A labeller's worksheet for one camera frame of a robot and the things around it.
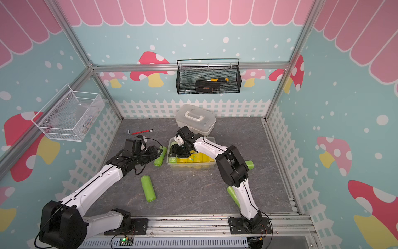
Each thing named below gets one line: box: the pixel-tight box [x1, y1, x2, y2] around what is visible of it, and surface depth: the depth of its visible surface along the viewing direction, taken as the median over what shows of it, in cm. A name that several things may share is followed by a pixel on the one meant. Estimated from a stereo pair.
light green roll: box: [168, 157, 177, 164], surface depth 90 cm
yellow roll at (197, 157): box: [192, 151, 203, 163], surface depth 96 cm
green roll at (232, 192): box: [226, 185, 241, 209], surface depth 83 cm
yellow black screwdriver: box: [196, 77, 230, 82], surface depth 93 cm
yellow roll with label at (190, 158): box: [188, 153, 194, 163], surface depth 94 cm
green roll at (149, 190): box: [140, 174, 157, 203], surface depth 86 cm
